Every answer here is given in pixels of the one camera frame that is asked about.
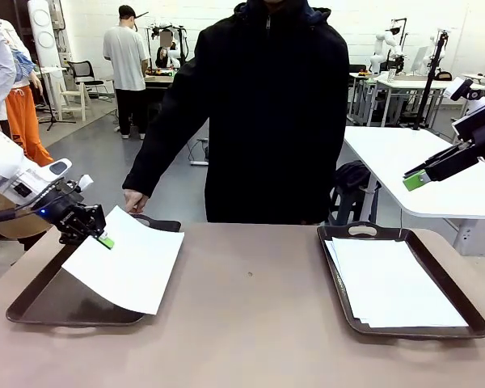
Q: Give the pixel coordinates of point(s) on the large white table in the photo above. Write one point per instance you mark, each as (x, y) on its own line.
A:
(388, 153)

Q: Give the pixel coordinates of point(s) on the white background desk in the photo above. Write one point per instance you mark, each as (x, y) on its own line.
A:
(408, 85)

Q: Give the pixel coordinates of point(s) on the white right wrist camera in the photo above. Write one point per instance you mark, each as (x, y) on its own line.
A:
(456, 89)

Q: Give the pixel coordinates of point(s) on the wooden top work table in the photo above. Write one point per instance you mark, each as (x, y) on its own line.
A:
(159, 78)

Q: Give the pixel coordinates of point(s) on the black bag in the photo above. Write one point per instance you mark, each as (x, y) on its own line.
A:
(351, 174)

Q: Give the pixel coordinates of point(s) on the black tripod stand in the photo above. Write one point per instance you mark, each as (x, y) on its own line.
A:
(430, 81)

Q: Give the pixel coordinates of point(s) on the white tower air conditioner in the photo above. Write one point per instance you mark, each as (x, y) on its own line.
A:
(44, 36)

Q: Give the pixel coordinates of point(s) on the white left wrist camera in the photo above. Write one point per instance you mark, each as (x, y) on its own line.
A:
(85, 182)

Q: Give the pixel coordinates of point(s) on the seated person in background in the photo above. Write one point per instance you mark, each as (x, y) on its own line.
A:
(165, 50)

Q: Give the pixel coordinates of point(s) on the black mesh office chair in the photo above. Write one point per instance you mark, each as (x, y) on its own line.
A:
(81, 70)

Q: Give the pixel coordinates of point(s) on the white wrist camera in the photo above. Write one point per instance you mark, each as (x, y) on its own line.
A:
(456, 89)
(85, 182)

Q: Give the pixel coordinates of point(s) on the brown plastic tray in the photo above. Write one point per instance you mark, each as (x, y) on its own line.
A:
(64, 307)
(335, 262)

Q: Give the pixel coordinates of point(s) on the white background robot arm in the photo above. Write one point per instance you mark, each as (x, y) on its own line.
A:
(382, 44)
(431, 46)

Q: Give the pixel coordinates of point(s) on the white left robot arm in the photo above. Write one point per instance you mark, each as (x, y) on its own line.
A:
(4, 161)

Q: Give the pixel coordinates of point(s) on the person's right forearm black sleeve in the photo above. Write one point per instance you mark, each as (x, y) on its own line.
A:
(153, 165)

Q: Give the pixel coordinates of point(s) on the man in white t-shirt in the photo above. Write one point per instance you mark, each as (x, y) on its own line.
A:
(125, 56)

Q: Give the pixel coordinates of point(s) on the black floor stand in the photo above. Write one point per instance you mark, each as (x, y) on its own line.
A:
(52, 119)

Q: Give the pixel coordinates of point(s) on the person in black jacket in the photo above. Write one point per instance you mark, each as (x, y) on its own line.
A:
(266, 113)

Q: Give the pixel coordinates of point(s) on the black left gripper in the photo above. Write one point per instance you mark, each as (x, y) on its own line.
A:
(66, 216)

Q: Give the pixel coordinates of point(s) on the dark step stool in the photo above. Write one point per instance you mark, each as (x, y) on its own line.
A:
(349, 208)

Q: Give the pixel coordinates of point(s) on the person's right hand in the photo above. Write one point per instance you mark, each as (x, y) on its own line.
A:
(135, 200)

